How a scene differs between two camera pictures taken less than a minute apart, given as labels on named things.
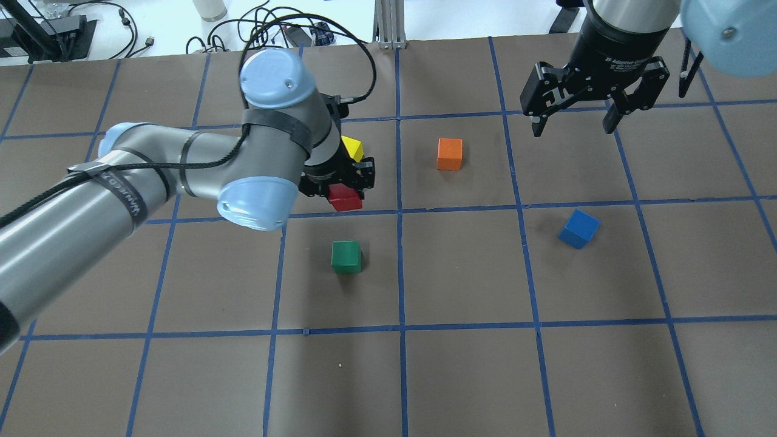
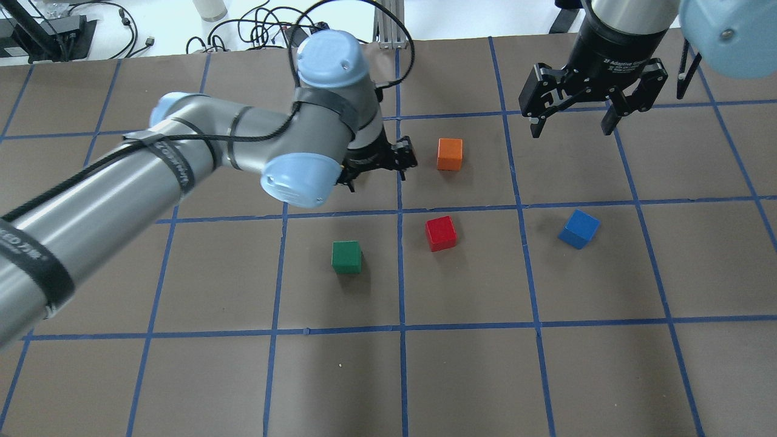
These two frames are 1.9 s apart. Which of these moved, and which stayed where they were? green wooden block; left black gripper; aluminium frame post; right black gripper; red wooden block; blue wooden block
Moved: left black gripper; red wooden block
Stayed: green wooden block; aluminium frame post; blue wooden block; right black gripper
